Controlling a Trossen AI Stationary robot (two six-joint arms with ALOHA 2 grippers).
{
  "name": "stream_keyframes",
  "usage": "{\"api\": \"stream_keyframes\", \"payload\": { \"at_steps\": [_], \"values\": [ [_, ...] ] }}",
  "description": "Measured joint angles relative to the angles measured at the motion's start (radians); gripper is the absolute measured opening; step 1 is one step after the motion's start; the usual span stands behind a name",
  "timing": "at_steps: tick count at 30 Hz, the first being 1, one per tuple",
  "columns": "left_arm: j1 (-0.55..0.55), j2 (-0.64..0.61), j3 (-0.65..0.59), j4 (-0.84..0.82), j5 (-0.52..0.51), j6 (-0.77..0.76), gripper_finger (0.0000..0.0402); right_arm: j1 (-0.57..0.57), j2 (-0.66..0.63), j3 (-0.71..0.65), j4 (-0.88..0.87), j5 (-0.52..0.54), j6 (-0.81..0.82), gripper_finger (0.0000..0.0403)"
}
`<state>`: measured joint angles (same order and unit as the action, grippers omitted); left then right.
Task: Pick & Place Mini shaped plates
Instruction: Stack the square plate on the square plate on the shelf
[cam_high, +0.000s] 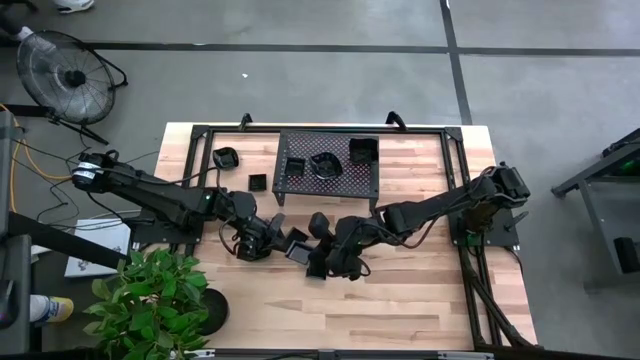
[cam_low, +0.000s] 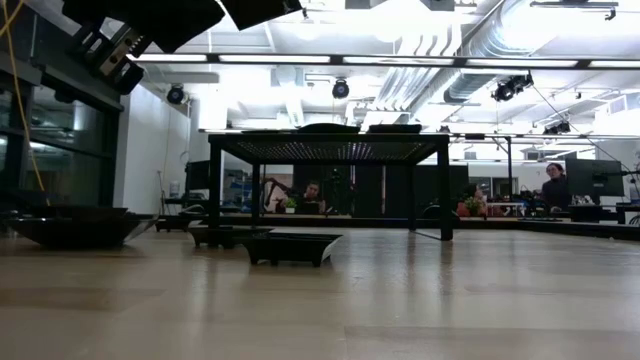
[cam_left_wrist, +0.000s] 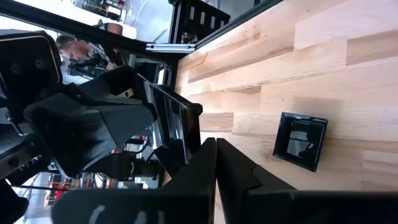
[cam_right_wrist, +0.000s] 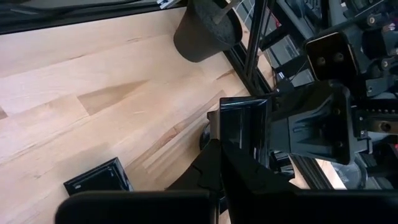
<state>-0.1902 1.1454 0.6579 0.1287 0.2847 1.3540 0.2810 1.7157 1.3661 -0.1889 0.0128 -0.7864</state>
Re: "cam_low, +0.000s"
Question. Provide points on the small black square plate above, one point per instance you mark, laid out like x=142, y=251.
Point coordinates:
x=225, y=236
x=171, y=222
x=285, y=247

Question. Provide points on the black wavy square mini plate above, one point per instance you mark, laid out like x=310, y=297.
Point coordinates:
x=395, y=126
x=80, y=232
x=395, y=131

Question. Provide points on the black ceiling spotlight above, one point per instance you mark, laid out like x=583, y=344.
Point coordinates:
x=175, y=95
x=340, y=90
x=505, y=91
x=557, y=129

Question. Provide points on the overhead light bar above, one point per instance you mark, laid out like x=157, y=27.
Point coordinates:
x=275, y=58

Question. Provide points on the black leaf-shaped mini plate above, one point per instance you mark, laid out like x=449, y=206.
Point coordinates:
x=329, y=125
x=75, y=211
x=329, y=130

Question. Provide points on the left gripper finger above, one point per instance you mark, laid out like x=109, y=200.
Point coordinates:
x=260, y=10
x=170, y=20

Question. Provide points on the black perforated metal rack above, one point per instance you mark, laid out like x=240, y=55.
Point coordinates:
x=325, y=139

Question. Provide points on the person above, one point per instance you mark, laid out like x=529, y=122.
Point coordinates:
x=556, y=192
x=311, y=197

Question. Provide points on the black computer monitor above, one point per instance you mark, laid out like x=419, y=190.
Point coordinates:
x=197, y=175
x=595, y=177

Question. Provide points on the black partition panels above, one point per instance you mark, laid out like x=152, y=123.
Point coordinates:
x=430, y=190

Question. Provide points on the small green potted plant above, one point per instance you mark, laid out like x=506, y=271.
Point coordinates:
x=290, y=205
x=472, y=205

